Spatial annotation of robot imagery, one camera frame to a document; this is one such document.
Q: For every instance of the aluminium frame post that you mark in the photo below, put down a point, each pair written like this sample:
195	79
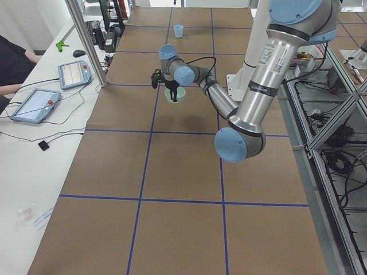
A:
79	24

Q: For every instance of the small black square device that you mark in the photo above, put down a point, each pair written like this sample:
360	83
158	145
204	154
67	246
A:
43	145

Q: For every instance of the teach pendant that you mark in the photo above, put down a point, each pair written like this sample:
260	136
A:
37	106
74	74

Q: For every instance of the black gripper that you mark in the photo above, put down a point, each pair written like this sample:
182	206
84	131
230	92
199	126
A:
172	85

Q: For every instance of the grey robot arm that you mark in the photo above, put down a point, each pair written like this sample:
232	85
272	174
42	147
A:
283	27

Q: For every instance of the brown paper table mat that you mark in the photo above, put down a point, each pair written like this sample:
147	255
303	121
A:
147	193

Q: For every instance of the black computer mouse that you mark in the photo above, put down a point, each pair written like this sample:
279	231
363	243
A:
78	53

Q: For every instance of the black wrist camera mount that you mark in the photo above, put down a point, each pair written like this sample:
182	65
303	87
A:
157	78

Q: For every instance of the clear plastic bag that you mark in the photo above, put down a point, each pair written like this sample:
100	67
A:
26	215

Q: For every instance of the green marker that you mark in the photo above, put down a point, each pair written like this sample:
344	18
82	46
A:
61	45

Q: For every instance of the far teach pendant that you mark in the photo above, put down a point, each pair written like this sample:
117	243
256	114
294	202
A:
74	74

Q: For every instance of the black box with label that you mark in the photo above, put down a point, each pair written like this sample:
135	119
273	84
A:
110	42

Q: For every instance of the mint green bowl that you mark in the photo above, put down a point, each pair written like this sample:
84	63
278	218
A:
177	97

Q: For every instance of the light blue plastic cup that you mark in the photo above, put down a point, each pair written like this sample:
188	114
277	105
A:
178	31

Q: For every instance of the near teach pendant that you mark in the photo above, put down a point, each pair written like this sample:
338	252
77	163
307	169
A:
37	106

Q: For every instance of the seated person in black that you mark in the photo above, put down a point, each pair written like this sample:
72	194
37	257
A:
16	64

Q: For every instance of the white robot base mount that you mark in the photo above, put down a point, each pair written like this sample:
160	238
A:
237	83

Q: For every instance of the black water bottle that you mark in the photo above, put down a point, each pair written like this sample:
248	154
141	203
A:
99	38

